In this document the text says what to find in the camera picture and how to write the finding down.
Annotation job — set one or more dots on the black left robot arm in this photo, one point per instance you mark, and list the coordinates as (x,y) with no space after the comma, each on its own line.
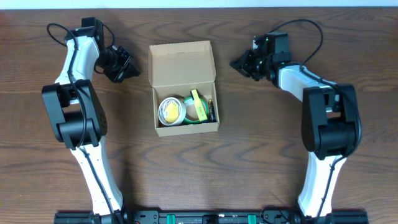
(78,119)

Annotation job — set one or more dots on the cardboard box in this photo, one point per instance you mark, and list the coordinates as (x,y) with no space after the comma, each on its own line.
(174,70)

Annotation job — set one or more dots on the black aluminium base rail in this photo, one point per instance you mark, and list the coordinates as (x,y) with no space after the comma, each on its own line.
(262,217)

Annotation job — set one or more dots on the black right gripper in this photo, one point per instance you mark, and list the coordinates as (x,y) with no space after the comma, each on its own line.
(240,63)

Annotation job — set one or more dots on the green tape roll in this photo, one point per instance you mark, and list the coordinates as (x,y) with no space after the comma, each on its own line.
(191,116)

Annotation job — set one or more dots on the white tape roll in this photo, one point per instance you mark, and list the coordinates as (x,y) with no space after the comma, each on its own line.
(182,110)

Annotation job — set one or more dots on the yellow highlighter marker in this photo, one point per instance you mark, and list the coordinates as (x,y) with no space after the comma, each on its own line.
(202,117)

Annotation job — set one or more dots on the yellow sticky note pad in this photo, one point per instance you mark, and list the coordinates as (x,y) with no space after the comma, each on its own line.
(171,112)

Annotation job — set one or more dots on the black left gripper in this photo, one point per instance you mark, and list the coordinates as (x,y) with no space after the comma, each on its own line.
(122,70)

